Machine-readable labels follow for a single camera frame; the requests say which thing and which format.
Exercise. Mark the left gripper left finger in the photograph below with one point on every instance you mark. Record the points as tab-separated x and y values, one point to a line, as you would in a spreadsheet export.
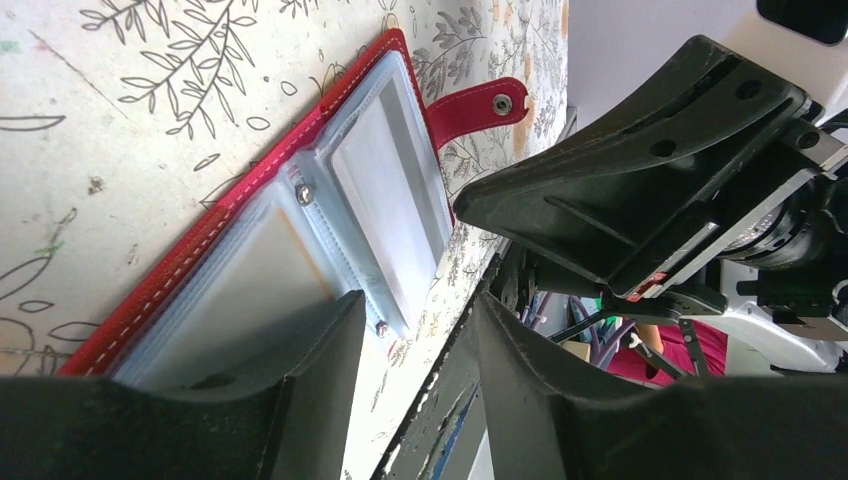
284	414

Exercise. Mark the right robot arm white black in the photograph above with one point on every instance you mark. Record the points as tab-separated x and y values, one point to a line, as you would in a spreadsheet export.
805	43

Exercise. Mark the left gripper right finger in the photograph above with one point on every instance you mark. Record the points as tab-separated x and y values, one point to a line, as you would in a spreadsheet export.
551	415

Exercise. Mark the red leather card holder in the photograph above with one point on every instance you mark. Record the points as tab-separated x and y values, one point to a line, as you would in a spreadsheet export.
495	103

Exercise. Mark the beige card in holder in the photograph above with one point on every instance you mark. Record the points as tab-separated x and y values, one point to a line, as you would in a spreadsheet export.
259	280

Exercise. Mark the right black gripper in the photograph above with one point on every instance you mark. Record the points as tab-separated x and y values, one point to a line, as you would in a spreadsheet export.
712	158

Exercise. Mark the floral table mat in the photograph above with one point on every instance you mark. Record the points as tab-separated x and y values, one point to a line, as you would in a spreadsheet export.
122	122

